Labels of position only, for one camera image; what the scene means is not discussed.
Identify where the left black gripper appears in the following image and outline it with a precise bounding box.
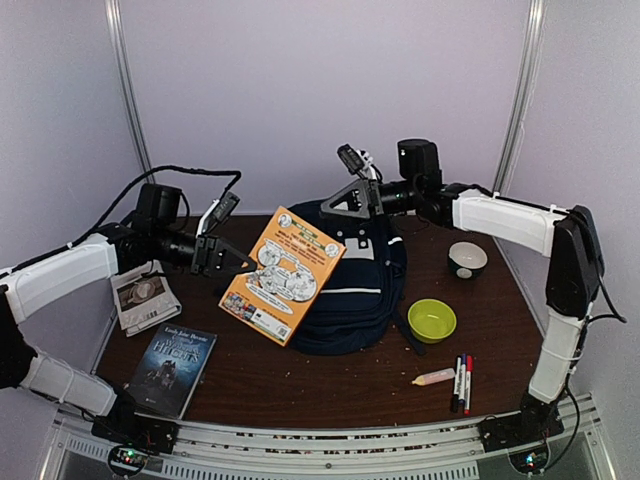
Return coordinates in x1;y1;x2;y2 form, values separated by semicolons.
152;225;257;278

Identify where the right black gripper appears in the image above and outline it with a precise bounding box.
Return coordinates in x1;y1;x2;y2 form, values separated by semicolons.
318;177;420;226

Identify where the orange comic paperback book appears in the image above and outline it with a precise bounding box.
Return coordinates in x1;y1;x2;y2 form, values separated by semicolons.
219;207;346;346

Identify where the navy blue student backpack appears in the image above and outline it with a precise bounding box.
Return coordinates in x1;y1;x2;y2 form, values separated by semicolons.
289;200;425;356

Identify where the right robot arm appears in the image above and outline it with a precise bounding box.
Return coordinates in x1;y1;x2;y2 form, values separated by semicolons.
321;139;604;442

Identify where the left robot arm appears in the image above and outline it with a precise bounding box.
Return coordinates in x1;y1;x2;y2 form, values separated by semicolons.
1;184;257;444

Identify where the white Afternoon Tea book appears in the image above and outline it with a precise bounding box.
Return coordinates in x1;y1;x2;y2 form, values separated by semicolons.
111;272;182;337

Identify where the dark bowl white inside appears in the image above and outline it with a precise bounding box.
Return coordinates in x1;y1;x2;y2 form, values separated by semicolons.
448;242;489;280

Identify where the dark Wuthering Heights book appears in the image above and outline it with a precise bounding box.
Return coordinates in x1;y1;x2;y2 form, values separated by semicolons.
127;323;218;420

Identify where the lime green bowl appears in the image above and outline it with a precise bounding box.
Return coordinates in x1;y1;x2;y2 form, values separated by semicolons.
407;299;457;344

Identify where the cream glue tube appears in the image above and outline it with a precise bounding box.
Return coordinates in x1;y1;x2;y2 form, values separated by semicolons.
411;368;456;387

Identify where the red marker pen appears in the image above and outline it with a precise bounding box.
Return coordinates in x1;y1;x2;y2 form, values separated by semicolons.
464;355;473;416

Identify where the blue marker pen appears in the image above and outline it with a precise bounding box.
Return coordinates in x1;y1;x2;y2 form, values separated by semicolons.
458;354;467;409

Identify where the black marker pen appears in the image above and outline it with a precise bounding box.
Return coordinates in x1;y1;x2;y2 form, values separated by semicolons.
450;356;462;413

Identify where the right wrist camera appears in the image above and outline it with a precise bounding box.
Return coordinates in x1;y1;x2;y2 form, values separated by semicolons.
337;144;382;182

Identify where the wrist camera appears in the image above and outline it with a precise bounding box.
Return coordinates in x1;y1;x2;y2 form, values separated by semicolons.
337;144;382;182
196;191;240;236

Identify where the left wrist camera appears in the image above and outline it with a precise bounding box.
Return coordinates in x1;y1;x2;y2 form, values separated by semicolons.
196;191;240;236

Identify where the right aluminium frame post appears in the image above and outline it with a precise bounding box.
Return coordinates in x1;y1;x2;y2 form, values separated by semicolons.
492;0;547;194

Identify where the aluminium frame post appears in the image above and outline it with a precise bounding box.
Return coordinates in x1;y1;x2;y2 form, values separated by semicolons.
104;0;156;184
492;0;547;194

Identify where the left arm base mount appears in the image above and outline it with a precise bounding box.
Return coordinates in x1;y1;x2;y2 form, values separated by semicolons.
84;394;179;479

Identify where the front aluminium rail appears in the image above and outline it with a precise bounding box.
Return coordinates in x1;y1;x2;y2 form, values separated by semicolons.
49;394;616;480

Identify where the left aluminium frame post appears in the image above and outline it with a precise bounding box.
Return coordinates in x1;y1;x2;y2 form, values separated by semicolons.
104;0;156;184

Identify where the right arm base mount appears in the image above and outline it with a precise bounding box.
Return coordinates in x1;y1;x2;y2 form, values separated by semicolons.
478;394;564;476

